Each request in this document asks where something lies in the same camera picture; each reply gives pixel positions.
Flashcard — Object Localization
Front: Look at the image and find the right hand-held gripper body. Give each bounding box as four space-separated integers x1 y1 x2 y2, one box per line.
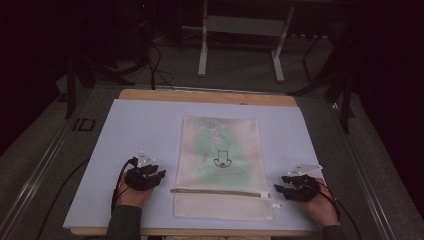
286 163 324 202

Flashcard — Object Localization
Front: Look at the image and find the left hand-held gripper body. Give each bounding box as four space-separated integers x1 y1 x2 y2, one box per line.
124 151 158 192

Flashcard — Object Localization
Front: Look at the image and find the cream mesh zipper bag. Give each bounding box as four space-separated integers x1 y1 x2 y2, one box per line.
170 115 282 222

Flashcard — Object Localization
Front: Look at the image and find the green cloth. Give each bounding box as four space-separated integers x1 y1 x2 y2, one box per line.
194 127 252 185

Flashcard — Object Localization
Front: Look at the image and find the person's left hand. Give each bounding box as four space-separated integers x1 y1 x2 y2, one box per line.
115 174 154 208

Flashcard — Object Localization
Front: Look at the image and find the person's right hand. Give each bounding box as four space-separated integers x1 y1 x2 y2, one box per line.
304 178 340 228

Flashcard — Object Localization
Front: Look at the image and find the light blue mat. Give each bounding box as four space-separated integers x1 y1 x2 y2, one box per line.
63 98 326 233

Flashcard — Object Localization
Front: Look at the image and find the wooden table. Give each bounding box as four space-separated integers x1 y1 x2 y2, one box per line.
69 88 326 238

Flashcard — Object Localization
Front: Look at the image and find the black metal stand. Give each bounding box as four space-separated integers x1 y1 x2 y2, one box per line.
64 46 136 120
287 31 357 135

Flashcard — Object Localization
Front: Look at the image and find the white metal stand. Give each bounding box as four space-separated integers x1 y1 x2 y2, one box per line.
181 0 296 84

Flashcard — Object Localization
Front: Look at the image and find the left hand-held gripper cable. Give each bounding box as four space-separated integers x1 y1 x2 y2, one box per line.
110 156 138 214

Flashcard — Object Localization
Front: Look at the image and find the hand-held gripper cable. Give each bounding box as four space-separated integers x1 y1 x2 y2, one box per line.
110 156 138 214
316 181 363 240

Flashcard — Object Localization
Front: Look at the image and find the right hand-held gripper cable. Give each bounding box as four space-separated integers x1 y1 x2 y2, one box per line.
316 181 363 240

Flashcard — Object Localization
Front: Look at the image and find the metal floor rail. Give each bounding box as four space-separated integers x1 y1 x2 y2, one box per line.
0 99 88 240
328 101 399 240

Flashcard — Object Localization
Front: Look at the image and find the black floor cable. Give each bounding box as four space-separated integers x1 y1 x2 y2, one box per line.
35 157 92 240

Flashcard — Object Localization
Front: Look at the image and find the bundle of black cables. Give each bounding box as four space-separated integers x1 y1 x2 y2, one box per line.
134 0 176 92

